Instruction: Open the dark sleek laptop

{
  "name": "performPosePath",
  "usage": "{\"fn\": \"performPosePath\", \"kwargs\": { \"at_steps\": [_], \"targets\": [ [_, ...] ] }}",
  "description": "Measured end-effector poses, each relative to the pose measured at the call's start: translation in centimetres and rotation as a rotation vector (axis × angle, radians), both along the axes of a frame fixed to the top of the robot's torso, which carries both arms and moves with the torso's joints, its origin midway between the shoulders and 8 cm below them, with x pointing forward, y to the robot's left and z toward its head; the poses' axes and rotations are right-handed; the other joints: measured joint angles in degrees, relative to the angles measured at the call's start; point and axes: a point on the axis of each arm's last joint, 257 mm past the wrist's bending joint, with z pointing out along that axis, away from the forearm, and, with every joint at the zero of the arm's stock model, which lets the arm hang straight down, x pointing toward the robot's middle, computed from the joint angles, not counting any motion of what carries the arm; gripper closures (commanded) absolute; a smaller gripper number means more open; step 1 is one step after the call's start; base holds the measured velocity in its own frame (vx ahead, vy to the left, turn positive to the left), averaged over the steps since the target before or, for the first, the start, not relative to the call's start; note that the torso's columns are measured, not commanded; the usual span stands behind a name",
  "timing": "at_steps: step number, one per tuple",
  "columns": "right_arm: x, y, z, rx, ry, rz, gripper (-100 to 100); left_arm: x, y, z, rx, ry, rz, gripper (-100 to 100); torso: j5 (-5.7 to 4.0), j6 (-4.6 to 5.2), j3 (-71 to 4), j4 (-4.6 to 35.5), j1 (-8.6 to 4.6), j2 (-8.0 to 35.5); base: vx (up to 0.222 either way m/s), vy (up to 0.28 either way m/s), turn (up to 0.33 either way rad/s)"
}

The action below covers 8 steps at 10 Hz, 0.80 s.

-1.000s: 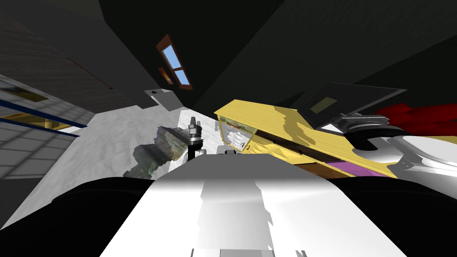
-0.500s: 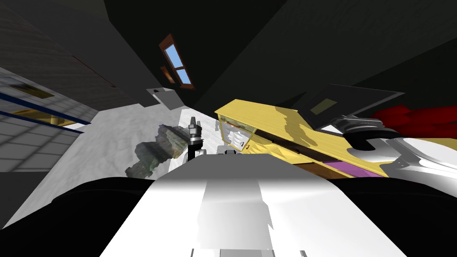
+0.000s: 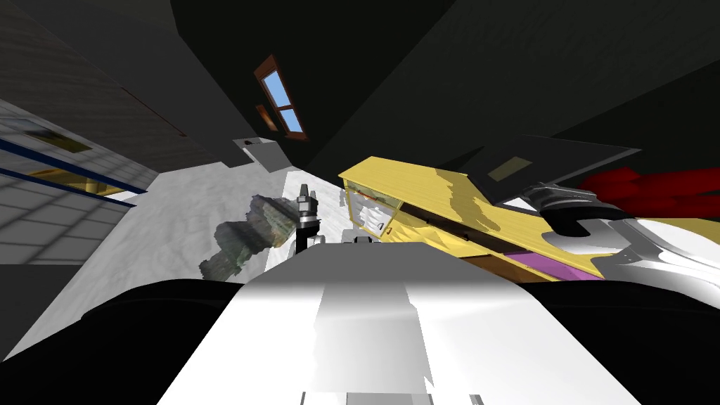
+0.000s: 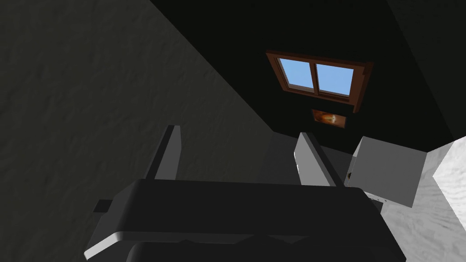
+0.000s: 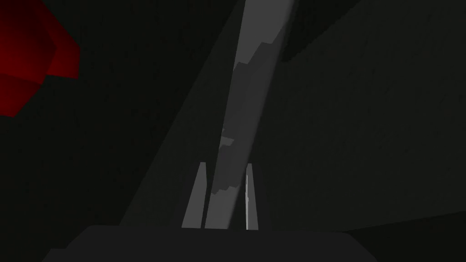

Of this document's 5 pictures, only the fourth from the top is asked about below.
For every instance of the orange wall picture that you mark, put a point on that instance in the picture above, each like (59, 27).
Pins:
(329, 118)

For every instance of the brown framed window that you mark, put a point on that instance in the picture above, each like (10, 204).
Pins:
(320, 78)

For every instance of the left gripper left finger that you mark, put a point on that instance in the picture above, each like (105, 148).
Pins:
(168, 156)

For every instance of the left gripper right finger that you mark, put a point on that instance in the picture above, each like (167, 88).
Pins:
(314, 163)

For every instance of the grey box cabinet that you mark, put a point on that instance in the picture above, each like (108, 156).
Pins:
(386, 171)

